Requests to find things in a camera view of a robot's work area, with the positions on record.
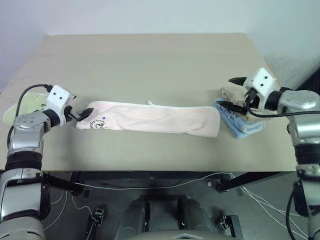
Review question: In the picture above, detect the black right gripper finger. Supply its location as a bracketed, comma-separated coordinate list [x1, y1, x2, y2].
[219, 100, 248, 114]
[228, 76, 249, 86]

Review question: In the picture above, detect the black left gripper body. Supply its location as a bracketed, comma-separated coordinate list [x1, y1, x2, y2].
[63, 105, 81, 124]

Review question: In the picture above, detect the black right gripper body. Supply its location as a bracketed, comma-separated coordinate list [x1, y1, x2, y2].
[245, 88, 262, 110]

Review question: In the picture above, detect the long pink towel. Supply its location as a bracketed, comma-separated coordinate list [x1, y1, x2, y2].
[75, 99, 221, 139]

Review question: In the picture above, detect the folded beige towel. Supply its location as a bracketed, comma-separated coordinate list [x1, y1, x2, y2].
[218, 84, 279, 124]

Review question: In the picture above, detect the folded blue towel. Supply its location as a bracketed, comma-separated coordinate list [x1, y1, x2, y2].
[212, 97, 266, 140]

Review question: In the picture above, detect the folded green towel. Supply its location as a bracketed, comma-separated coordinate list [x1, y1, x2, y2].
[2, 91, 50, 124]

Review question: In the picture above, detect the dark rounded robot leg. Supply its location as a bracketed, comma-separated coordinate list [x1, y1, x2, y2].
[176, 196, 219, 240]
[115, 196, 151, 240]

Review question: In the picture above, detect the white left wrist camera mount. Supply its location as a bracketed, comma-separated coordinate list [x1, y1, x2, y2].
[45, 84, 77, 118]

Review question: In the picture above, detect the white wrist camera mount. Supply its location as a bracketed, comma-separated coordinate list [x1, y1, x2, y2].
[243, 67, 279, 111]
[45, 84, 77, 118]

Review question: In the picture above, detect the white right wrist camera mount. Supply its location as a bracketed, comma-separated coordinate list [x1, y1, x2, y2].
[243, 67, 279, 111]

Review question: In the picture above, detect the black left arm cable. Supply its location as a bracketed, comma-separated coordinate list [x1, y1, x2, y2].
[6, 84, 54, 147]

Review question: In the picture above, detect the black table frame strut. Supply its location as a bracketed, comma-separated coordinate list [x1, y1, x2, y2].
[215, 171, 297, 193]
[41, 172, 85, 197]

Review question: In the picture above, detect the thin white cord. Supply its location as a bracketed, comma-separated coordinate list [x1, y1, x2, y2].
[231, 172, 311, 240]
[44, 188, 94, 231]
[71, 171, 237, 192]

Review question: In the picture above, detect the black table frame crossbeam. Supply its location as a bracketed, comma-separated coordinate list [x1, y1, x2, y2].
[70, 171, 231, 189]

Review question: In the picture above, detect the black floor bracket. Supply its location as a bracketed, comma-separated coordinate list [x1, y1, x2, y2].
[219, 213, 244, 240]
[85, 204, 109, 235]

